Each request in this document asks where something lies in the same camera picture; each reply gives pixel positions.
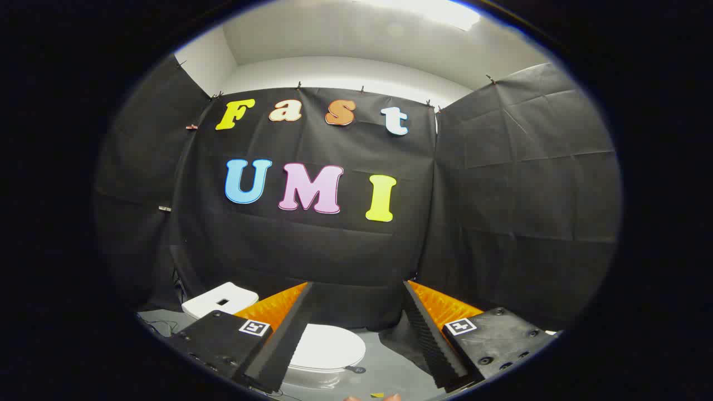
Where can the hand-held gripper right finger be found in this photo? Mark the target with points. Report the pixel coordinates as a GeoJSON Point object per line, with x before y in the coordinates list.
{"type": "Point", "coordinates": [426, 334]}

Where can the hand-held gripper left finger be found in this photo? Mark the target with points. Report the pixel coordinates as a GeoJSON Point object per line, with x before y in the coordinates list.
{"type": "Point", "coordinates": [289, 334]}

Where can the white toilet lid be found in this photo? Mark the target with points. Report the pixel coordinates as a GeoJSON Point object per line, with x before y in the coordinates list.
{"type": "Point", "coordinates": [328, 345]}

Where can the white toilet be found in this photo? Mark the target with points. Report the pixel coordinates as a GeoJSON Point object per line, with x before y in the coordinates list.
{"type": "Point", "coordinates": [239, 294]}

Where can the black backdrop cloth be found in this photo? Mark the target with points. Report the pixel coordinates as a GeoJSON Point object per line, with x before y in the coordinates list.
{"type": "Point", "coordinates": [334, 250]}

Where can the black tripod stand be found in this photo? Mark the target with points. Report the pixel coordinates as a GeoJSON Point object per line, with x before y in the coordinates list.
{"type": "Point", "coordinates": [179, 284]}

